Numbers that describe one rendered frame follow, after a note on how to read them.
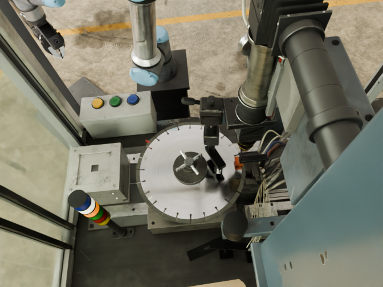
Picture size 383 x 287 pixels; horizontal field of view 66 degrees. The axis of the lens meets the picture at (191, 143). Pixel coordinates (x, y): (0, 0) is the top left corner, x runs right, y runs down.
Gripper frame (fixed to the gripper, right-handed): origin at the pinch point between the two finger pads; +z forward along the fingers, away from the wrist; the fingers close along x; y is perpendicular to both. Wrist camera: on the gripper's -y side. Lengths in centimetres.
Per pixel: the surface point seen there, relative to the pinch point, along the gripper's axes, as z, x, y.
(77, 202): -25, 28, -74
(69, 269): 13, 48, -71
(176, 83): 16, -32, -37
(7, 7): -2.3, 1.5, 46.6
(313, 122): -66, 2, -107
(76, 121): 5.5, 13.8, -28.5
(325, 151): -66, 4, -109
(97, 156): 1, 17, -51
